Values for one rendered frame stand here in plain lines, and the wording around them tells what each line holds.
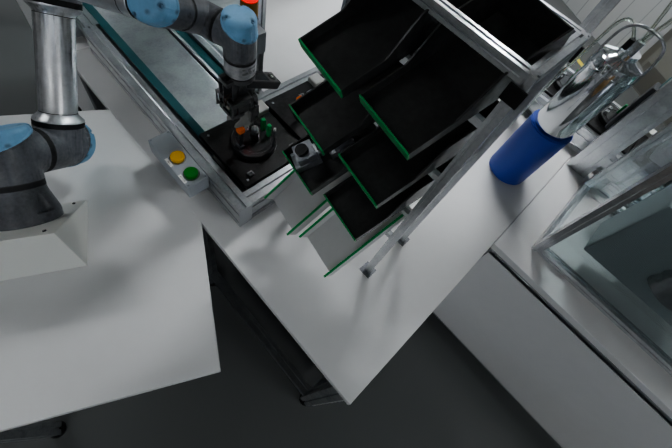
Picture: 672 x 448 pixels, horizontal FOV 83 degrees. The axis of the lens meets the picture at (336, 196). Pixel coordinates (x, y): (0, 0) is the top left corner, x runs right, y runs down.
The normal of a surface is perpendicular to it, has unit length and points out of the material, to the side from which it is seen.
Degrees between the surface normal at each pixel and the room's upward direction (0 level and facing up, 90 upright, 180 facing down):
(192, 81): 0
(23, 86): 0
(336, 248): 45
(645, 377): 0
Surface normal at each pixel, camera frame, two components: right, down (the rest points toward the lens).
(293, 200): -0.43, -0.07
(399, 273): 0.21, -0.50
